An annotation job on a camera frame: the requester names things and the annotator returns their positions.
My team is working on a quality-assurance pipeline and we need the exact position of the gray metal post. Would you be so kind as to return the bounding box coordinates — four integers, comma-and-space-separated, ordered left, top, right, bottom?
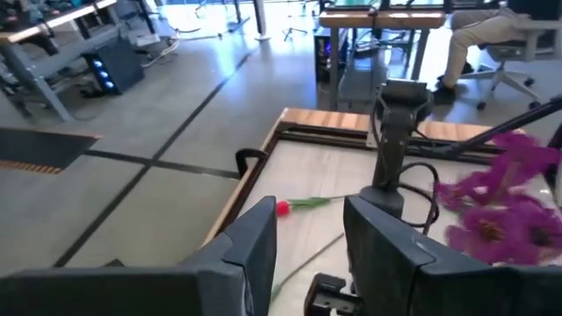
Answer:
252, 0, 272, 43

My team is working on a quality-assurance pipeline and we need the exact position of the black curved handle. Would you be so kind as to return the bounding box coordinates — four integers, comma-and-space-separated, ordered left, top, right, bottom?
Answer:
234, 147, 269, 179

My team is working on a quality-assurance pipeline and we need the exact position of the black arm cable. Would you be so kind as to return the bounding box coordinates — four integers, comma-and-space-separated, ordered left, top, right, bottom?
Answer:
393, 161, 441, 236

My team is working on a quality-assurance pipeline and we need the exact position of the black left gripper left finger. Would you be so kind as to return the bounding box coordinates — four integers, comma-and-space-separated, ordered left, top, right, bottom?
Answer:
0, 195, 279, 316

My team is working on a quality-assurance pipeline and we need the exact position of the black floor mat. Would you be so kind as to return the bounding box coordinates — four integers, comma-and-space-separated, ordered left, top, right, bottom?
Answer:
0, 126, 102, 176

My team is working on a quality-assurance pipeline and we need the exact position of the white office chair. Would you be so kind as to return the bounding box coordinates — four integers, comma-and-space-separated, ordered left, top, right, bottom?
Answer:
458, 19, 562, 111

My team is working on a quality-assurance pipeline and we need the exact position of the wooden desk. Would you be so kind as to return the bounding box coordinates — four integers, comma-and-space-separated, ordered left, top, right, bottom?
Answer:
318, 9, 447, 111

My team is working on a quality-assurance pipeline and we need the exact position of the gray desk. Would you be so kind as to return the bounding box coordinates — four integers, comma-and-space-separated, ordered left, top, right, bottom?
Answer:
0, 0, 122, 123

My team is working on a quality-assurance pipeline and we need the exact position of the red tulip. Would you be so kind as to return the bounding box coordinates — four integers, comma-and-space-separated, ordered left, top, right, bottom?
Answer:
275, 194, 365, 219

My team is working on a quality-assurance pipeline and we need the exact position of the black computer tower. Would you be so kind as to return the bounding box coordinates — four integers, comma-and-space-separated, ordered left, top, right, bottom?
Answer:
313, 25, 350, 84

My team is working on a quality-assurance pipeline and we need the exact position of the purple flower sprig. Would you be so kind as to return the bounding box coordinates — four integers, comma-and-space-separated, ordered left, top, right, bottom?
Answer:
434, 131, 562, 268

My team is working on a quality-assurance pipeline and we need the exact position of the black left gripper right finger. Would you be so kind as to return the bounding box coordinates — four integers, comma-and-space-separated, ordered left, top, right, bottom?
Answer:
342, 195, 562, 316

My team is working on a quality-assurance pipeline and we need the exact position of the computer tower with blue lights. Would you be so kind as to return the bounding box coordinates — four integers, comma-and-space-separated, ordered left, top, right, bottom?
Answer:
82, 37, 146, 97

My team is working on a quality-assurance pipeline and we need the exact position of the person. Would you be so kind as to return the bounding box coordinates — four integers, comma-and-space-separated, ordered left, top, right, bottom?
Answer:
432, 0, 562, 106

